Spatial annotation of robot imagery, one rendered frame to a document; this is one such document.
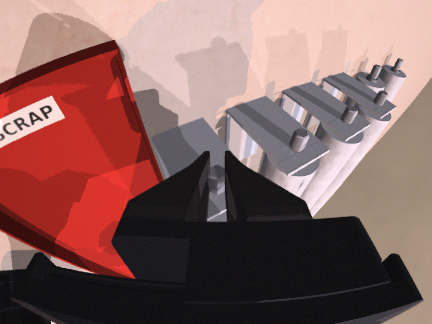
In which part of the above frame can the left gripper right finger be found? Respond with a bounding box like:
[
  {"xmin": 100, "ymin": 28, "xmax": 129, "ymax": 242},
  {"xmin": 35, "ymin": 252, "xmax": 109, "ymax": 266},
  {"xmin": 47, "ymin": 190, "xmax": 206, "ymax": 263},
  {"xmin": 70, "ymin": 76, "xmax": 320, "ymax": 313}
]
[{"xmin": 224, "ymin": 151, "xmax": 313, "ymax": 222}]

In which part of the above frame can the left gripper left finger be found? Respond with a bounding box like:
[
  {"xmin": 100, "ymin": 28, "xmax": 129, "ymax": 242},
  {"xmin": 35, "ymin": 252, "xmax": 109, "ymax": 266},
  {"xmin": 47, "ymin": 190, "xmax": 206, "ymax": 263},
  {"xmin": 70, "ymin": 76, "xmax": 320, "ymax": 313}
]
[{"xmin": 120, "ymin": 151, "xmax": 210, "ymax": 222}]

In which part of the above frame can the red scrap tray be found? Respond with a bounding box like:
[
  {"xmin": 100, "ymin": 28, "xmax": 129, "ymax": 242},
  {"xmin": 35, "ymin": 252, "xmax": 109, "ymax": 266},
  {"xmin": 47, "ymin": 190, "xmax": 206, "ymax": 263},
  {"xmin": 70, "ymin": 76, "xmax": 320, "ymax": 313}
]
[{"xmin": 0, "ymin": 40, "xmax": 163, "ymax": 279}]

